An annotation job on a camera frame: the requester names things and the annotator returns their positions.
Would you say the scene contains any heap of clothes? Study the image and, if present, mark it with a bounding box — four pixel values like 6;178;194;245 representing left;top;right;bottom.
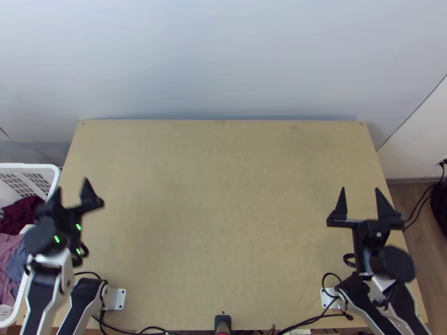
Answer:
0;195;47;309

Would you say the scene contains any black cable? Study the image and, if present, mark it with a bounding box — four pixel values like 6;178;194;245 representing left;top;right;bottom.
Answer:
401;160;447;232
279;272;354;335
91;306;169;335

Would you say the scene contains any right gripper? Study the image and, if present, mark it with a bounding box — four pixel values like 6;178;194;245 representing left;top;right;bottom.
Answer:
326;186;406;247

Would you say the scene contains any white laundry basket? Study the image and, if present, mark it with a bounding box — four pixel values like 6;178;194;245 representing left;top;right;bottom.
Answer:
0;162;62;324

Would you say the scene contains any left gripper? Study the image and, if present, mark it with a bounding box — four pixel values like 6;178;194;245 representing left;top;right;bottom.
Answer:
36;176;105;232

